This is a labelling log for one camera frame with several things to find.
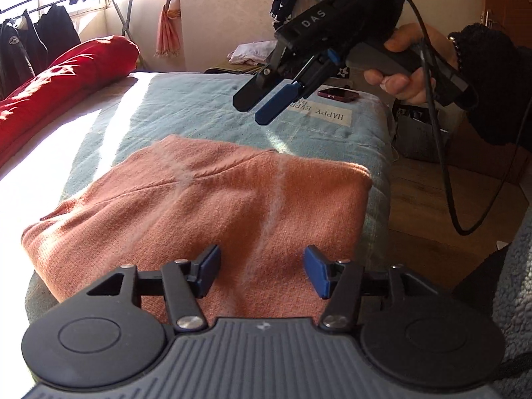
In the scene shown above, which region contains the dark bead bracelet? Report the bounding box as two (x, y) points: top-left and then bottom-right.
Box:
(448, 33), (463, 69)

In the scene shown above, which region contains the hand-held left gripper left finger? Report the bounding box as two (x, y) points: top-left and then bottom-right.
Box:
(85, 244), (222, 333)

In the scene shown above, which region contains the orange knit sweater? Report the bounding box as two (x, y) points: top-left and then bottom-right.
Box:
(21, 134), (372, 325)

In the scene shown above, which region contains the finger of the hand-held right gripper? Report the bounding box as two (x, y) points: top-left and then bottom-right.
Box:
(233, 46), (292, 112)
(254, 52), (343, 125)

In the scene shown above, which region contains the metal clothes rack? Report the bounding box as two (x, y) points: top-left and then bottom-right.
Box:
(0, 0), (140, 51)

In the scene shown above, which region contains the red duvet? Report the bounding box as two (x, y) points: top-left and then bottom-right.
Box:
(0, 35), (140, 171)

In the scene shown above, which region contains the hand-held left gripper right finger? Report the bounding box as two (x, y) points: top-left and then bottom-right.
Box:
(304, 245), (443, 333)

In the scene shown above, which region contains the person's right hand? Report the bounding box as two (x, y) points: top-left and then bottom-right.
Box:
(363, 23), (460, 105)

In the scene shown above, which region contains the pile of white clothes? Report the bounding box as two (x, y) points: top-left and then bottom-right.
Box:
(228, 42), (277, 67)

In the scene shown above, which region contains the dark storage box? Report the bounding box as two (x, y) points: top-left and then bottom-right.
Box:
(393, 106), (452, 161)

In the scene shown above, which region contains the dark red phone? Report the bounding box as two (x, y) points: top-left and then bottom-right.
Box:
(318, 87), (359, 101)

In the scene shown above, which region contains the person's grey fleece clothing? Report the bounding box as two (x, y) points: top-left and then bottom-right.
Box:
(490, 228), (532, 399)

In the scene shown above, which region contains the person's right forearm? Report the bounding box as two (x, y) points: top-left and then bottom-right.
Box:
(451, 23), (532, 150)

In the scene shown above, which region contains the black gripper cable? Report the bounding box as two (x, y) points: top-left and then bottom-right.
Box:
(401, 0), (532, 235)

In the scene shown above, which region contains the pink curtain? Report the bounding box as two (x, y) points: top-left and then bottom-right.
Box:
(154, 0), (184, 58)

